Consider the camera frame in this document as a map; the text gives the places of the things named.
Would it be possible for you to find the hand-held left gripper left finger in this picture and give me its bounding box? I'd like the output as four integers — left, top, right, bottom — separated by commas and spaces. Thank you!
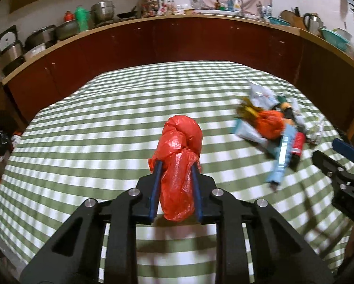
19, 160, 163, 284

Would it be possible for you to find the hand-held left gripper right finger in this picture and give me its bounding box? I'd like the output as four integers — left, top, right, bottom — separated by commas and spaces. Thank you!
190, 164, 334, 284

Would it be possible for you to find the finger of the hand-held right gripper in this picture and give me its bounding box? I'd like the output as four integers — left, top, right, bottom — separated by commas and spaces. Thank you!
312, 150, 354, 185
332, 130, 354, 166

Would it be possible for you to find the red plastic bag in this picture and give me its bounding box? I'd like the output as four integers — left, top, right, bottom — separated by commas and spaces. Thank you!
148, 115, 203, 222

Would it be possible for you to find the orange plastic bag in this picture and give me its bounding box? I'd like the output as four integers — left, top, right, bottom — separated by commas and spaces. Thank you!
254, 110, 285, 139

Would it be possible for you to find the red can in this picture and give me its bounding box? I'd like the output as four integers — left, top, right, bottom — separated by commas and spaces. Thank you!
290, 132, 306, 162

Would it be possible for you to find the long light blue packet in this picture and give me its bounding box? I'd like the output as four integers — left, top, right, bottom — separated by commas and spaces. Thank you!
266, 124, 296, 185

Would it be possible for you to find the black bottle with orange band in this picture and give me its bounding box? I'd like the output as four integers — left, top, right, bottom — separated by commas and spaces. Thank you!
273, 95, 305, 131

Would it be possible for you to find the light blue tube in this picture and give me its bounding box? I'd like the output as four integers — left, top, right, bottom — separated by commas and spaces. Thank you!
231, 118, 268, 148

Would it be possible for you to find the yellow banana peel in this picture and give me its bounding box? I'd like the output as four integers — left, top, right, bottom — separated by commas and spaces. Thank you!
236, 98, 262, 122

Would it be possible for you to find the white crumpled wrapper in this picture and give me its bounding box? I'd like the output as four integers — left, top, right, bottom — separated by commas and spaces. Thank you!
248, 80, 277, 107

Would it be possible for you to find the green checked tablecloth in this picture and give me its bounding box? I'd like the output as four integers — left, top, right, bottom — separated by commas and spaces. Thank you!
0, 61, 354, 284

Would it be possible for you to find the large teal basin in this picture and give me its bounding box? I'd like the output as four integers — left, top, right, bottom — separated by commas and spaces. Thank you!
319, 27, 351, 51

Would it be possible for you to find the steel kettle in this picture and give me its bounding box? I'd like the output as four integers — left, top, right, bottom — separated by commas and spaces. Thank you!
303, 12, 324, 34

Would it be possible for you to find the small teal basin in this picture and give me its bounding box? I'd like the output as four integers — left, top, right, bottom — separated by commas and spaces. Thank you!
267, 16, 290, 26

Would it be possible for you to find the wooden cutting board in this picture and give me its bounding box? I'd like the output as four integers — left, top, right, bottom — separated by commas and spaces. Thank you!
280, 10, 308, 30

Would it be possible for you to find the dark red counter cabinet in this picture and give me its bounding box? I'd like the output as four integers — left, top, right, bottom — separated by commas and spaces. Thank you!
0, 15, 354, 142

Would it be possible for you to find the black wok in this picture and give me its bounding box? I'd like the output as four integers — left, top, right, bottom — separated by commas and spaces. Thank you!
116, 5, 139, 20

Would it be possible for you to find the steel basin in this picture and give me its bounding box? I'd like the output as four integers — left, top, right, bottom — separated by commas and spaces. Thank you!
55, 19, 80, 40

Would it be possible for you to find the row of condiment bottles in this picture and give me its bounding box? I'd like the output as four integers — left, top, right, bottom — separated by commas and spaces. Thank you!
140, 0, 185, 17

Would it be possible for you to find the green thermos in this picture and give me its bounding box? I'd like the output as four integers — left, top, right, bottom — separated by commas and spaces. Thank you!
75, 5, 90, 32

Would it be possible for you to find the large steel stockpot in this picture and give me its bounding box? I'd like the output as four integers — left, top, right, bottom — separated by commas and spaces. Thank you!
91, 1, 117, 26

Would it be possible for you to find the lidded steel pot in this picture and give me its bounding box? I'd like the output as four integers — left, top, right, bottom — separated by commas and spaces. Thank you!
24, 25, 57, 51

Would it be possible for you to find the steel rice cooker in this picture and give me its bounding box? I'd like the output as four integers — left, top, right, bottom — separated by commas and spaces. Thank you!
0, 25, 26, 68

